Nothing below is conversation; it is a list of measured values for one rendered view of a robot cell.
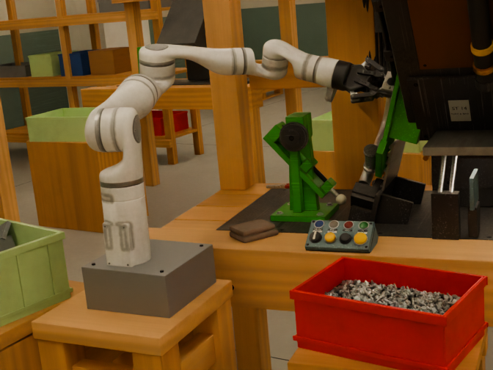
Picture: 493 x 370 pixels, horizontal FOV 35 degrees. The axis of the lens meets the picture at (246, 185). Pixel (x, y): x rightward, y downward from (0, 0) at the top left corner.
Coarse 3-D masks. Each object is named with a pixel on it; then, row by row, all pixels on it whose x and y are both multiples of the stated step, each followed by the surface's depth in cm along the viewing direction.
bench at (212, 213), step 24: (216, 192) 248; (240, 192) 245; (264, 192) 243; (192, 216) 223; (216, 216) 221; (240, 312) 260; (264, 312) 264; (240, 336) 262; (264, 336) 264; (240, 360) 265; (264, 360) 264
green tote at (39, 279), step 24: (24, 240) 201; (48, 240) 186; (0, 264) 178; (24, 264) 182; (48, 264) 188; (0, 288) 178; (24, 288) 183; (48, 288) 188; (72, 288) 193; (0, 312) 179; (24, 312) 184
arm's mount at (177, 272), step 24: (96, 264) 168; (144, 264) 166; (168, 264) 165; (192, 264) 168; (96, 288) 167; (120, 288) 164; (144, 288) 161; (168, 288) 159; (192, 288) 168; (120, 312) 165; (144, 312) 163; (168, 312) 160
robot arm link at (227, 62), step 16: (144, 48) 197; (160, 48) 196; (176, 48) 198; (192, 48) 199; (208, 48) 201; (224, 48) 203; (240, 48) 203; (144, 64) 196; (160, 64) 196; (208, 64) 200; (224, 64) 201; (240, 64) 202
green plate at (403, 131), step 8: (400, 88) 185; (392, 96) 185; (400, 96) 185; (392, 104) 185; (400, 104) 186; (392, 112) 186; (400, 112) 186; (392, 120) 187; (400, 120) 187; (384, 128) 187; (392, 128) 188; (400, 128) 187; (408, 128) 187; (416, 128) 186; (384, 136) 188; (392, 136) 188; (400, 136) 188; (408, 136) 187; (416, 136) 186; (416, 144) 187
